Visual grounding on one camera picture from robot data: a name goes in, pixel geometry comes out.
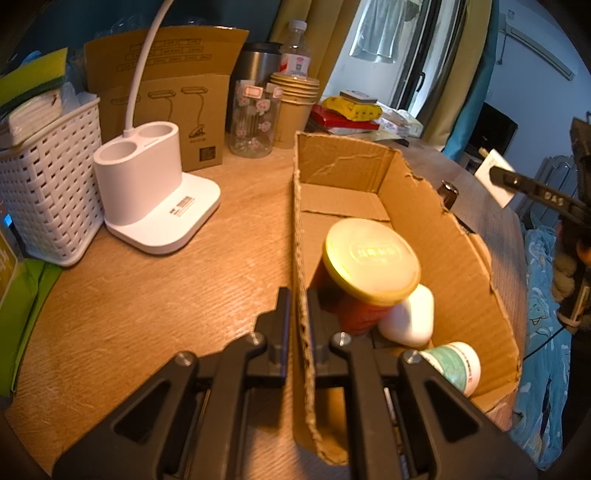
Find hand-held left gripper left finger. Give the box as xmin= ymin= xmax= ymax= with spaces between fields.
xmin=51 ymin=286 xmax=293 ymax=480

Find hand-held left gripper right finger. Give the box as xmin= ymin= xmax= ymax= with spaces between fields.
xmin=305 ymin=288 xmax=539 ymax=480

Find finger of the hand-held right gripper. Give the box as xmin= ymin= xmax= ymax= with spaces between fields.
xmin=489 ymin=166 xmax=587 ymax=217

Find white charger block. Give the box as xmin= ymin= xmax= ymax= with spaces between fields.
xmin=475 ymin=147 xmax=517 ymax=209

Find red can with yellow lid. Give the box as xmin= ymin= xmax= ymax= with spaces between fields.
xmin=309 ymin=218 xmax=422 ymax=335

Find brown strap wristwatch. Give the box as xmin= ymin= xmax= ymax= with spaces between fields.
xmin=436 ymin=180 xmax=460 ymax=210

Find white earbuds case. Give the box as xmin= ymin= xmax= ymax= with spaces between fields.
xmin=378 ymin=284 xmax=435 ymax=348

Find white pill bottle green label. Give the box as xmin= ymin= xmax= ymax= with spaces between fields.
xmin=418 ymin=342 xmax=482 ymax=398

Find black television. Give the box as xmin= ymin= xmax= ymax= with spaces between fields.
xmin=464 ymin=102 xmax=519 ymax=157

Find white television stand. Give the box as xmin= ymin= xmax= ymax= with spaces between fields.
xmin=457 ymin=150 xmax=483 ymax=174

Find teal curtain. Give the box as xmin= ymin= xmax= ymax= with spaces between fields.
xmin=443 ymin=0 xmax=502 ymax=162

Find white air conditioner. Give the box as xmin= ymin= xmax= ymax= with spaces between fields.
xmin=501 ymin=14 xmax=578 ymax=81

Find blue printed blanket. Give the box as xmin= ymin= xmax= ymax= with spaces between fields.
xmin=510 ymin=224 xmax=573 ymax=472

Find yellow curtain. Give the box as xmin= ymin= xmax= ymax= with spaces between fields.
xmin=422 ymin=0 xmax=492 ymax=144
xmin=268 ymin=0 xmax=361 ymax=88

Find white packets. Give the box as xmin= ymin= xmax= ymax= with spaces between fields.
xmin=376 ymin=107 xmax=423 ymax=137

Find white desk lamp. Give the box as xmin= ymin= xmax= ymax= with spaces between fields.
xmin=92 ymin=0 xmax=221 ymax=256

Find flat paper folder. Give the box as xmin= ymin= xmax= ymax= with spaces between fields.
xmin=318 ymin=129 xmax=398 ymax=142

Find patterned glass jar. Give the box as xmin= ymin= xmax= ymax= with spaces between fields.
xmin=229 ymin=79 xmax=282 ymax=159

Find stack of paper cups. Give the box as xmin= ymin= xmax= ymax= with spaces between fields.
xmin=269 ymin=71 xmax=321 ymax=149

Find brown cardboard lamp box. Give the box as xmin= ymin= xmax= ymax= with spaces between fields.
xmin=84 ymin=25 xmax=250 ymax=172

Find hanging grey towel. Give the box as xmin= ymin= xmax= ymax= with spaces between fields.
xmin=348 ymin=0 xmax=419 ymax=64

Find green bag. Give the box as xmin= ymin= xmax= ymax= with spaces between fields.
xmin=0 ymin=258 xmax=63 ymax=398

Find steel thermos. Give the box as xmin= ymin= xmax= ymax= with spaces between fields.
xmin=231 ymin=42 xmax=283 ymax=93

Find white woven plastic basket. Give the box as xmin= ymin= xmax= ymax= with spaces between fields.
xmin=0 ymin=97 xmax=103 ymax=267

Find clear water bottle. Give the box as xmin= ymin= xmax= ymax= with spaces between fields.
xmin=279 ymin=19 xmax=312 ymax=78

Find white tissue pack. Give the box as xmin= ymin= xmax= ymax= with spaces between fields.
xmin=0 ymin=88 xmax=63 ymax=148

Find yellow green sponge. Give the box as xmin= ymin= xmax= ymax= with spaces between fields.
xmin=0 ymin=46 xmax=69 ymax=116

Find dark blue curtain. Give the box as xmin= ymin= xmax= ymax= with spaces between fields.
xmin=0 ymin=0 xmax=282 ymax=70

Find black cable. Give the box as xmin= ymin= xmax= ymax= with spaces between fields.
xmin=524 ymin=318 xmax=568 ymax=358

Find black door frame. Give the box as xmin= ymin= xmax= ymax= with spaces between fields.
xmin=392 ymin=0 xmax=467 ymax=112

